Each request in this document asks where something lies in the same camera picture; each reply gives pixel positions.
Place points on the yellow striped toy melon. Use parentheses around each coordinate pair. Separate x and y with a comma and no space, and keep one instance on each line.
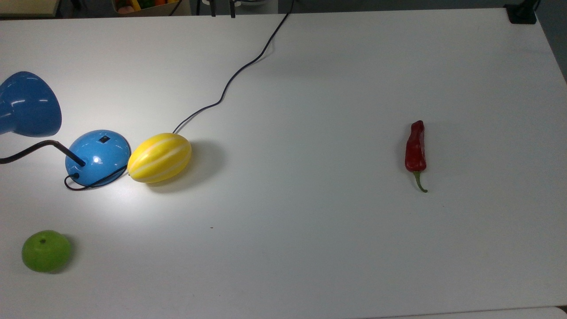
(159,158)

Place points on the blue desk lamp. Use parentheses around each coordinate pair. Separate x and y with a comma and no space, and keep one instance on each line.
(98,155)

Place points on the green toy apple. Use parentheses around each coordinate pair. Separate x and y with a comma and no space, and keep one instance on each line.
(46,251)

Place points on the wooden desk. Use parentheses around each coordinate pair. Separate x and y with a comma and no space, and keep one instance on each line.
(26,6)

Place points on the black thin leg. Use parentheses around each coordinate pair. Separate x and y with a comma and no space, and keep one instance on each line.
(232,8)
(212,8)

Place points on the red toy chili pepper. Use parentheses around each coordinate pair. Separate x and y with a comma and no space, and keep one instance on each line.
(415,148)

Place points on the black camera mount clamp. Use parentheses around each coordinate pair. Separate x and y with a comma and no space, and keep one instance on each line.
(522,13)

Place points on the yellow basket of toys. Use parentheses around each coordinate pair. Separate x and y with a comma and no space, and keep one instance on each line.
(146,5)

